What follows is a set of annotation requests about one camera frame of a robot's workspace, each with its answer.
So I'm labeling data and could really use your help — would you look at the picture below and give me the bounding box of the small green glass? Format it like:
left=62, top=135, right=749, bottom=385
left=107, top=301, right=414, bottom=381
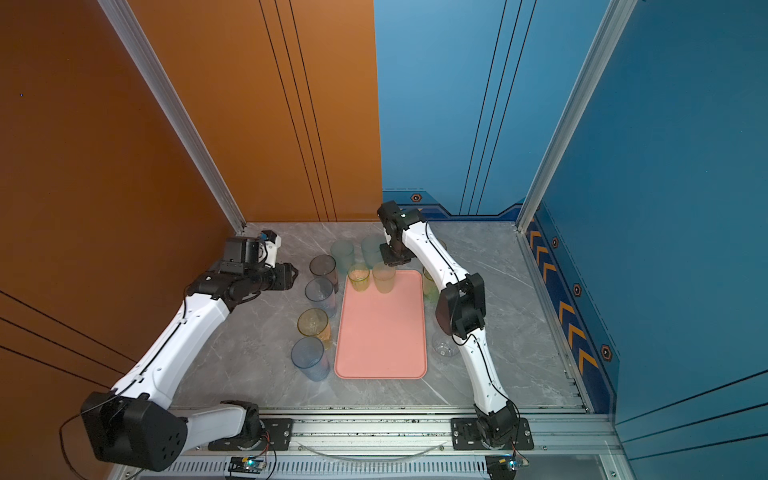
left=347, top=262, right=370, bottom=292

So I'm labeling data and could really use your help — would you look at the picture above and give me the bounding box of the green circuit board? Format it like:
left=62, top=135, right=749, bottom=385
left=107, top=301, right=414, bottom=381
left=485, top=454, right=530, bottom=480
left=227, top=456, right=269, bottom=478

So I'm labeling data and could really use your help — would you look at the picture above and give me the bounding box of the right aluminium corner post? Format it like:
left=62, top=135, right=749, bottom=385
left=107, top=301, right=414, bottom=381
left=515, top=0, right=637, bottom=234

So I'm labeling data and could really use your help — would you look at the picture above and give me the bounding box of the aluminium front rail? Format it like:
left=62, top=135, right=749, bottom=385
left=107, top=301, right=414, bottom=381
left=109, top=407, right=634, bottom=479

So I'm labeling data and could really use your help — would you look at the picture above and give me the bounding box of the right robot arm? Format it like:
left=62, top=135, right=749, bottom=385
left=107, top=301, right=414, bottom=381
left=377, top=201, right=521, bottom=449

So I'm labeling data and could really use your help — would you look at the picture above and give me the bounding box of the amber orange glass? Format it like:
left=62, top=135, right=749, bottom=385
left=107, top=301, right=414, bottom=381
left=297, top=308, right=333, bottom=350

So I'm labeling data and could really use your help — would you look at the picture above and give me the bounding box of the tall green glass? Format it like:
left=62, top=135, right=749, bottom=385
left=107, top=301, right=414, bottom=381
left=422, top=267, right=440, bottom=303

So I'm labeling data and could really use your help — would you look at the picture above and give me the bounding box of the right green circuit board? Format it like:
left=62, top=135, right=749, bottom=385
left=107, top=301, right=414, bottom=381
left=485, top=454, right=530, bottom=480

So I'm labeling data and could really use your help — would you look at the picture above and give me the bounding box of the smoky grey glass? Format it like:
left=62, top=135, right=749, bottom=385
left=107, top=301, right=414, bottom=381
left=309, top=254, right=339, bottom=292

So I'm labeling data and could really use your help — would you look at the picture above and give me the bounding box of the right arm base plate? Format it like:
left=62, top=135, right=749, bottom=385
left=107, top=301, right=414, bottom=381
left=450, top=418, right=535, bottom=451

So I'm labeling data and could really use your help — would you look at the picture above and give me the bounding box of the tall blue glass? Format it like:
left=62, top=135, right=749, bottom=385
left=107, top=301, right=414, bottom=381
left=290, top=337, right=330, bottom=382

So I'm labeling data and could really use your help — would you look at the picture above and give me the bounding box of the aluminium corner post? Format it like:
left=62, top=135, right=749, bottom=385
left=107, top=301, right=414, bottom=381
left=515, top=0, right=637, bottom=234
left=98, top=0, right=247, bottom=234

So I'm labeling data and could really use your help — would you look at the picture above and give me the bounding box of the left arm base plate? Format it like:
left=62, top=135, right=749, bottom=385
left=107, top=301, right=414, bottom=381
left=207, top=418, right=294, bottom=453

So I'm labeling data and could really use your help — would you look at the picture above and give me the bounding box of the teal textured glass right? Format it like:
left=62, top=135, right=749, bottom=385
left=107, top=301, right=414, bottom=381
left=361, top=234, right=386, bottom=269

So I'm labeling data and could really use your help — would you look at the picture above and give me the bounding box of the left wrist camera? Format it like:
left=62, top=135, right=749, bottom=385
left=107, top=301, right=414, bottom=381
left=259, top=230, right=281, bottom=268

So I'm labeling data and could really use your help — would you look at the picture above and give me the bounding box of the left aluminium corner post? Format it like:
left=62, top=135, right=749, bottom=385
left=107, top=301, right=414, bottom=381
left=98, top=0, right=247, bottom=234

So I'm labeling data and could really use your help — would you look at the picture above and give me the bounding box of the blue short glass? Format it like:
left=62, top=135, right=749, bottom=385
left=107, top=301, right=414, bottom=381
left=304, top=277, right=337, bottom=318

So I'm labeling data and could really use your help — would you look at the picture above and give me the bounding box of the pink plastic tray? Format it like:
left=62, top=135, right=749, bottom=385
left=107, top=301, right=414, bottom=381
left=334, top=270, right=428, bottom=380

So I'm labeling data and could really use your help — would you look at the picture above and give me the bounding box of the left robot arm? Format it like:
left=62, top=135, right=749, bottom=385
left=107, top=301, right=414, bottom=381
left=80, top=230, right=298, bottom=472

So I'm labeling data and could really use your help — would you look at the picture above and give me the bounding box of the clear short glass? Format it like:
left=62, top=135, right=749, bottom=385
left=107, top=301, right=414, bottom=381
left=431, top=331, right=460, bottom=358

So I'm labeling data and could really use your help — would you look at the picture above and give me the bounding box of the left green circuit board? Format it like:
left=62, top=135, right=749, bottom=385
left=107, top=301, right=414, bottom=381
left=227, top=456, right=269, bottom=478

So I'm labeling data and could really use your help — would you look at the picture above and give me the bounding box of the yellow-green short glass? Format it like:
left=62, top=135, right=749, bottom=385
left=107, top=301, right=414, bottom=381
left=372, top=262, right=397, bottom=294

